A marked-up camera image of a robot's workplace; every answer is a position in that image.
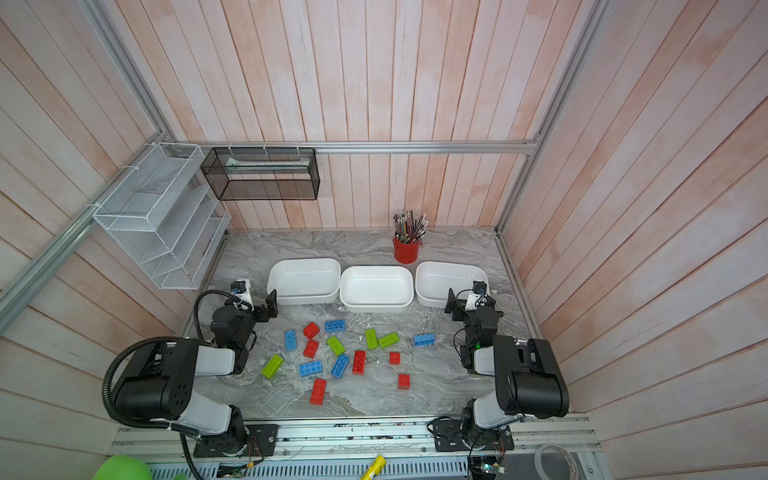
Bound pencils bundle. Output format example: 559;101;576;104
393;210;428;244

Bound red long lego center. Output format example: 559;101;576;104
352;350;366;375

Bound red long lego bottom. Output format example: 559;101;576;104
310;378;327;406

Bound white bin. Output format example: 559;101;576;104
339;266;415;313
415;261;489;309
267;258;342;305

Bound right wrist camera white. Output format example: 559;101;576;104
464;281;488;311

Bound red pencil cup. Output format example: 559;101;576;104
393;238;421;265

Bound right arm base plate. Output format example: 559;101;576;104
426;416;514;452

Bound white wire wall shelf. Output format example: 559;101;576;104
94;143;231;290

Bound green ball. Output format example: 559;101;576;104
92;455;153;480

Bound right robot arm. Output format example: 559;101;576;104
445;281;570;435

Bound black mesh wall basket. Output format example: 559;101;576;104
201;147;321;201

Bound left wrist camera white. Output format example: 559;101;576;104
230;279;253;304

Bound blue lego top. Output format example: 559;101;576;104
324;319;346;333

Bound right white bin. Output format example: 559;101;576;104
415;261;489;309

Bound yellow tool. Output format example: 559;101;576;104
360;455;386;480

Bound left white bin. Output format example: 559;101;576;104
267;258;342;305

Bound aluminium front rail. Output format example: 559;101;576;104
108;414;601;463

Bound red long lego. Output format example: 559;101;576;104
310;378;327;406
352;350;366;375

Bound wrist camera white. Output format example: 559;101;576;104
464;281;488;311
230;279;253;304

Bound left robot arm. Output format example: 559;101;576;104
101;283;278;458

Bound small red lego lower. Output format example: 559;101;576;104
398;374;411;390

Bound middle white bin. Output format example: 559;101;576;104
339;266;415;313

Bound red square lego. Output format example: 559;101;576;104
303;322;320;339
303;339;319;359

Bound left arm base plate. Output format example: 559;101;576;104
193;423;279;458

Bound green lego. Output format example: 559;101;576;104
261;355;284;379
326;336;345;356
378;332;400;348
365;329;379;350

